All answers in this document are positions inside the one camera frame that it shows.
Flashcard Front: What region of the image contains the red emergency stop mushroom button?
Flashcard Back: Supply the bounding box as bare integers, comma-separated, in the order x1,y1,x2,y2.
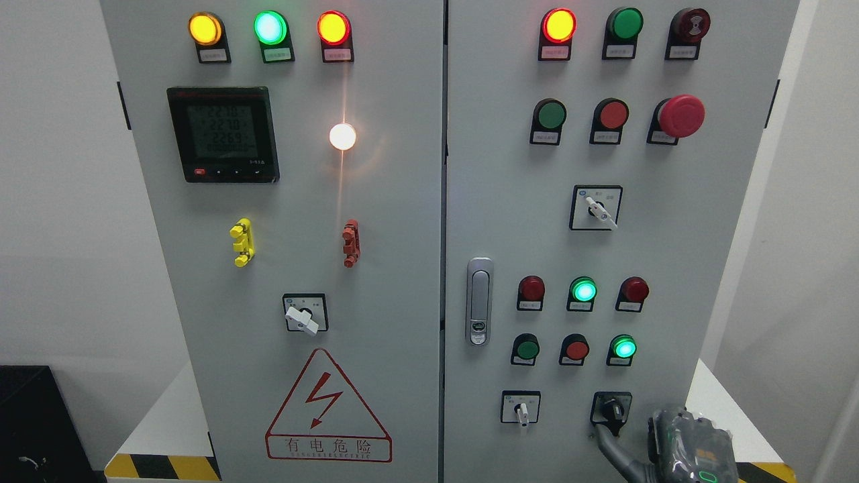
646,94,706,146

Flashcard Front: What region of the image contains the white rotary switch lower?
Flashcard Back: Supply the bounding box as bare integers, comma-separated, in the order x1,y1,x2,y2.
499,390,541,428

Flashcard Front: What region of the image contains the white platform with hazard stripes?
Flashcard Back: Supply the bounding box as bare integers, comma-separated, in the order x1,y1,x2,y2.
105,361,797,482

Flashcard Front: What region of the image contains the white rotary switch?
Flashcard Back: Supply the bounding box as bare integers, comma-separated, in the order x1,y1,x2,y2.
568,184,623,231
499,390,541,428

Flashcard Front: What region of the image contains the green push button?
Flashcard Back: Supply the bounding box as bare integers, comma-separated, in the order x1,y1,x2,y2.
529,98,567,146
510,333,540,366

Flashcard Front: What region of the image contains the red push button lower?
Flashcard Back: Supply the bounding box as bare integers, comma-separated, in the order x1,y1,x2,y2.
558,333,590,366

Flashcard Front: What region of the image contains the red lit indicator light left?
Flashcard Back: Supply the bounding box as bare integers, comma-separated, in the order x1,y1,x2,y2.
317,10,355,63

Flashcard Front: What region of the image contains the red electric hazard warning sticker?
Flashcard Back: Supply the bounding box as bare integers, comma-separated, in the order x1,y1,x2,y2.
266,347,393,464

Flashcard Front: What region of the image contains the dark red buzzer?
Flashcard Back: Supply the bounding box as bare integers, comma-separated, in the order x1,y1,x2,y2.
664,8,711,60

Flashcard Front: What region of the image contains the grey right cabinet door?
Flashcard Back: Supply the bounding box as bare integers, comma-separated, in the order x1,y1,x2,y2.
443,1,799,482

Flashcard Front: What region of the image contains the red push button upper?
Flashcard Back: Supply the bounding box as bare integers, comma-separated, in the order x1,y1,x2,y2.
589,98,629,146

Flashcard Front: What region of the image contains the green push button upper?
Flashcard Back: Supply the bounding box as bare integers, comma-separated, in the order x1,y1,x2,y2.
529,98,567,146

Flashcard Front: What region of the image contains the green push button lower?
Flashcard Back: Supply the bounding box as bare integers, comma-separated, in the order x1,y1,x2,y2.
510,333,540,366

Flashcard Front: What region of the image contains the green lit button lower right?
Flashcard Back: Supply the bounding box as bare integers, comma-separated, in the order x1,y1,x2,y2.
605,334,638,367

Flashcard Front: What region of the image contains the grey cabinet door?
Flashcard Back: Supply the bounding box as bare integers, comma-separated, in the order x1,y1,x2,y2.
101,1,445,482
443,1,799,482

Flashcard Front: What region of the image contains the dark red indicator light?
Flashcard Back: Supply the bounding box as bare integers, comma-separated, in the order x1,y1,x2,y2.
517,275,546,311
615,277,650,314

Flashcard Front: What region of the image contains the white rotary switch upper right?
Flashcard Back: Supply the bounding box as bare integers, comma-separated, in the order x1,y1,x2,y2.
568,184,623,231

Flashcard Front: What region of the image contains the white rotary switch left door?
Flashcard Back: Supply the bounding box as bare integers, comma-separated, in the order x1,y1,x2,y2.
282,292,329,336

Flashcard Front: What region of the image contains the black selector knob switch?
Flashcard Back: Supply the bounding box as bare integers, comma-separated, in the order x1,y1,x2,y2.
590,391,633,437

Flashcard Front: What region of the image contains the green indicator light top right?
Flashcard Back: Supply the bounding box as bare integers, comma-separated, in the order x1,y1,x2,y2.
602,7,644,60

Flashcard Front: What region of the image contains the dark red indicator light right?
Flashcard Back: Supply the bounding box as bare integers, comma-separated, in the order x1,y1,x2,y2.
615,277,650,314

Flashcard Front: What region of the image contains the black box bottom left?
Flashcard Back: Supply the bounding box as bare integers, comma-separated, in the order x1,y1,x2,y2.
1,365,98,482

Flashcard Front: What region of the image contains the grey left cabinet door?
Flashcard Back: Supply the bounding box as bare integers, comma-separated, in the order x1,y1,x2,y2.
101,1,445,482

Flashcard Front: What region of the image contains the red lit indicator light right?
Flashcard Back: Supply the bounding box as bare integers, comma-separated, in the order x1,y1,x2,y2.
539,8,577,61

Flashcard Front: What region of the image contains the green lit indicator light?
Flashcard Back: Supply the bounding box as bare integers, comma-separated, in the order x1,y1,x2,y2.
566,277,598,312
254,10,295,64

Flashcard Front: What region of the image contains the green lit indicator light middle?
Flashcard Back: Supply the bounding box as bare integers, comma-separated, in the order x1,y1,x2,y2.
566,277,598,312

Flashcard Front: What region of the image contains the black digital power meter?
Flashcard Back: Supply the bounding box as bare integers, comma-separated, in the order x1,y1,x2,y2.
166,86,280,183

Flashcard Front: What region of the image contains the yellow indicator light top left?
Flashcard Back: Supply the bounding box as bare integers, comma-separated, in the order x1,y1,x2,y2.
188,11,232,64

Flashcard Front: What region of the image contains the white glowing indicator lamp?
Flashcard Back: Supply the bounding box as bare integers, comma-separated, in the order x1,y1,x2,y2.
329,122,357,151

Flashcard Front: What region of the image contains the dark red indicator light left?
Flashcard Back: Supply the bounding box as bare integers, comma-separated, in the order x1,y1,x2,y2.
517,275,546,311

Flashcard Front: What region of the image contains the red lit indicator light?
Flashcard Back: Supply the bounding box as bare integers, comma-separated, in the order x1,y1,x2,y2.
317,10,355,63
539,8,577,61

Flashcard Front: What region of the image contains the red terminal connector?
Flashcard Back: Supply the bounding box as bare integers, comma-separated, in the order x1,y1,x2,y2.
342,218,361,268

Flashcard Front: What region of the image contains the red push button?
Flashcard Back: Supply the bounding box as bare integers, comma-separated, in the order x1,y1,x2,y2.
558,333,590,366
589,98,629,146

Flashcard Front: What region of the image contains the silver door lock handle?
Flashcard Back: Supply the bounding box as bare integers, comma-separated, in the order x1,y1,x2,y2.
466,257,494,346

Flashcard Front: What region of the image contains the yellow terminal connector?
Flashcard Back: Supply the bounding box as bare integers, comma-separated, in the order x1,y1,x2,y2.
230,217,256,267

